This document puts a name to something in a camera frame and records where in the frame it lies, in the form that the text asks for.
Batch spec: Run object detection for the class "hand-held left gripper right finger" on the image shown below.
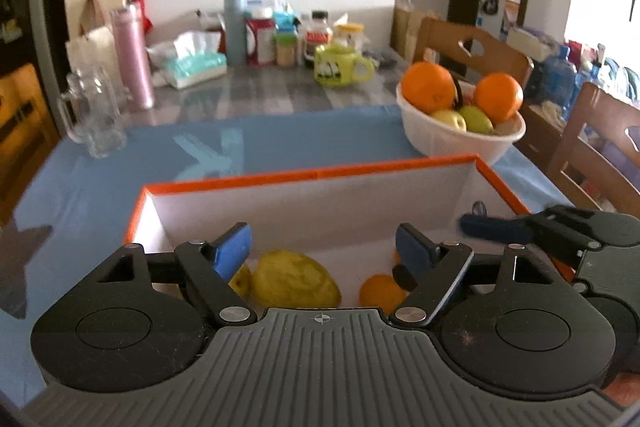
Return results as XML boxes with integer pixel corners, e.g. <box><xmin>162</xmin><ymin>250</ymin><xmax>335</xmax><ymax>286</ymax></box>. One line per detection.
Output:
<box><xmin>389</xmin><ymin>223</ymin><xmax>571</xmax><ymax>329</ymax></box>

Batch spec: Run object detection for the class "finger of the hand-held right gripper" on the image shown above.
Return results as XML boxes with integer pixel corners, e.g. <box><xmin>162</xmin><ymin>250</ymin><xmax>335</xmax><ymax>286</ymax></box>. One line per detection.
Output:
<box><xmin>460</xmin><ymin>205</ymin><xmax>640</xmax><ymax>267</ymax></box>

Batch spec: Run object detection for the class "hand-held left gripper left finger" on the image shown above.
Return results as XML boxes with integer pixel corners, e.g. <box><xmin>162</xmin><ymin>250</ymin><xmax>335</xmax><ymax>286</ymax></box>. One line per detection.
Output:
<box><xmin>75</xmin><ymin>222</ymin><xmax>258</xmax><ymax>328</ymax></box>

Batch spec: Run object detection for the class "small yellow fruit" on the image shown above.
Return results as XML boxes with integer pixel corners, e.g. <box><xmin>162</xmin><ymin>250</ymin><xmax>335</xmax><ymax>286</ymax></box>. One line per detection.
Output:
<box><xmin>227</xmin><ymin>263</ymin><xmax>253</xmax><ymax>300</ymax></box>

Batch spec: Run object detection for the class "small tangerine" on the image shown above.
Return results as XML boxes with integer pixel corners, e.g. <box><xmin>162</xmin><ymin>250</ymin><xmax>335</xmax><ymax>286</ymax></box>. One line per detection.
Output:
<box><xmin>359</xmin><ymin>274</ymin><xmax>408</xmax><ymax>310</ymax></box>

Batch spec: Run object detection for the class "large yellow-green pomelo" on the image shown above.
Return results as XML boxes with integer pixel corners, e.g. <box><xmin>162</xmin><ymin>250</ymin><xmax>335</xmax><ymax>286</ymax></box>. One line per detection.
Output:
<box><xmin>250</xmin><ymin>250</ymin><xmax>343</xmax><ymax>309</ymax></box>

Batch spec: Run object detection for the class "white plastic perforated basket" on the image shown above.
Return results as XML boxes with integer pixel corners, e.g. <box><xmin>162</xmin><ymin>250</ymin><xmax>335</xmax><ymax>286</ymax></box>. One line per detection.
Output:
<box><xmin>396</xmin><ymin>79</ymin><xmax>527</xmax><ymax>165</ymax></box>

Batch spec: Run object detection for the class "orange cardboard box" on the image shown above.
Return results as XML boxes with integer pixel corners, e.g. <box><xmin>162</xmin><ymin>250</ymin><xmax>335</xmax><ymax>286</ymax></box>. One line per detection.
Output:
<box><xmin>124</xmin><ymin>155</ymin><xmax>576</xmax><ymax>309</ymax></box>

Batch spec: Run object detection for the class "yellow apple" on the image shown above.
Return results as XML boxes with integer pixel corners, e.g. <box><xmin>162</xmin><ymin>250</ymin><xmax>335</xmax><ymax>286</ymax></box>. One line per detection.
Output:
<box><xmin>430</xmin><ymin>108</ymin><xmax>467</xmax><ymax>132</ymax></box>

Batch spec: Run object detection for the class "large orange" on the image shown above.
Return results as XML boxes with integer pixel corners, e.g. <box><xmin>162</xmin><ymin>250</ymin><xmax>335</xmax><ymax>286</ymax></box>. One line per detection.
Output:
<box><xmin>401</xmin><ymin>62</ymin><xmax>458</xmax><ymax>114</ymax></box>
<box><xmin>473</xmin><ymin>73</ymin><xmax>524</xmax><ymax>125</ymax></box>

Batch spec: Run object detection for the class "wooden slatted chair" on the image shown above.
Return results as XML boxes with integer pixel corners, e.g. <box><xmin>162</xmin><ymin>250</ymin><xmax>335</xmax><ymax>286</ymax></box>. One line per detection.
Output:
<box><xmin>545</xmin><ymin>82</ymin><xmax>640</xmax><ymax>218</ymax></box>

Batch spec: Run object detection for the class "blue patterned tablecloth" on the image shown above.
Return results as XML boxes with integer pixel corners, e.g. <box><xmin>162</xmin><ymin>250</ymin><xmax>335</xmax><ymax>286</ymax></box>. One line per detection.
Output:
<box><xmin>0</xmin><ymin>104</ymin><xmax>576</xmax><ymax>408</ymax></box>

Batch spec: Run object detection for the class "blue water bottle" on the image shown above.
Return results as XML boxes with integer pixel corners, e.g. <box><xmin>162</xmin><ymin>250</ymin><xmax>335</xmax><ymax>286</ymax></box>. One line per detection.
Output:
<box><xmin>542</xmin><ymin>46</ymin><xmax>576</xmax><ymax>118</ymax></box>

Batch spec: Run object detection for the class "wooden chair with cutout back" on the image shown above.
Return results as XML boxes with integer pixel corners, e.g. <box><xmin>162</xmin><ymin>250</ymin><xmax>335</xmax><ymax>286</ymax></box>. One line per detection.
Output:
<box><xmin>412</xmin><ymin>17</ymin><xmax>535</xmax><ymax>92</ymax></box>

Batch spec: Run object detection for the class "teal tissue box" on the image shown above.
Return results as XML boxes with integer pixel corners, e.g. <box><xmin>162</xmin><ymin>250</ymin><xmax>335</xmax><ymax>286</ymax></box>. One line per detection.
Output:
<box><xmin>150</xmin><ymin>31</ymin><xmax>228</xmax><ymax>88</ymax></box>

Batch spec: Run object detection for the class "clear glass mug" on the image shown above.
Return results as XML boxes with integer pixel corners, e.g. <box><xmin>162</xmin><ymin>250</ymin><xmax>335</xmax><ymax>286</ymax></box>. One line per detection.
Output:
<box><xmin>57</xmin><ymin>66</ymin><xmax>128</xmax><ymax>158</ymax></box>

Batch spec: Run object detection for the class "green ceramic mug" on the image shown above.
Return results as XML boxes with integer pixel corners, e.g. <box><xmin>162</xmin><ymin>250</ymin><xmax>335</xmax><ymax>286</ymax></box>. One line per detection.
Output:
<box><xmin>314</xmin><ymin>44</ymin><xmax>376</xmax><ymax>86</ymax></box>

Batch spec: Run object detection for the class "green lidded jar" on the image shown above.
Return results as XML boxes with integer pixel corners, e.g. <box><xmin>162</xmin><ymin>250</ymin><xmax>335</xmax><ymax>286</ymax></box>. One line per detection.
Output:
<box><xmin>276</xmin><ymin>33</ymin><xmax>297</xmax><ymax>68</ymax></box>

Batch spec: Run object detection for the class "brown paper bag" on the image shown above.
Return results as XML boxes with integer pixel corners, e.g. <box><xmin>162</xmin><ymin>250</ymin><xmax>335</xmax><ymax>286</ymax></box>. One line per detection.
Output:
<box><xmin>390</xmin><ymin>4</ymin><xmax>441</xmax><ymax>60</ymax></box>

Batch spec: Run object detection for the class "pink thermos bottle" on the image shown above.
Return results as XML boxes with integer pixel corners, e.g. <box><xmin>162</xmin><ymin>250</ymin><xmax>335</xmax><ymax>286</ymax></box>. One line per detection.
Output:
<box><xmin>110</xmin><ymin>4</ymin><xmax>156</xmax><ymax>110</ymax></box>

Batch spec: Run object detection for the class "grey tall bottle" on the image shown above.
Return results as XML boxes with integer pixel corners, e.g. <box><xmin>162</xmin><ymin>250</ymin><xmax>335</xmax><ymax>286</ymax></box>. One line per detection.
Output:
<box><xmin>223</xmin><ymin>0</ymin><xmax>247</xmax><ymax>66</ymax></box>

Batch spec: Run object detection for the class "yellow lidded jar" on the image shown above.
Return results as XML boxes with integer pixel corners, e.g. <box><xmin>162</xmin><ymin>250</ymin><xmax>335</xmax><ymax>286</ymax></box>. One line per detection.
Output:
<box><xmin>332</xmin><ymin>23</ymin><xmax>365</xmax><ymax>50</ymax></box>

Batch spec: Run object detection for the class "teal lidded container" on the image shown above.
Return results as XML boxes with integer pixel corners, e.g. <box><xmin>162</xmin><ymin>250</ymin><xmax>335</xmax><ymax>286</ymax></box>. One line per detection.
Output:
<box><xmin>274</xmin><ymin>12</ymin><xmax>301</xmax><ymax>35</ymax></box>

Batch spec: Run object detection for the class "wooden chair with dark slot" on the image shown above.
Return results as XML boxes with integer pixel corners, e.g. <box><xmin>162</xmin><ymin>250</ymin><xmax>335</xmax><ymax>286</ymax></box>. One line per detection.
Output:
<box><xmin>0</xmin><ymin>63</ymin><xmax>61</xmax><ymax>228</ymax></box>

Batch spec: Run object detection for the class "beige paper bag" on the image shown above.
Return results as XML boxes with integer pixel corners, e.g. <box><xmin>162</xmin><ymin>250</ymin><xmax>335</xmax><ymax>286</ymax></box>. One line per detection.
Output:
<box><xmin>63</xmin><ymin>0</ymin><xmax>128</xmax><ymax>68</ymax></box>

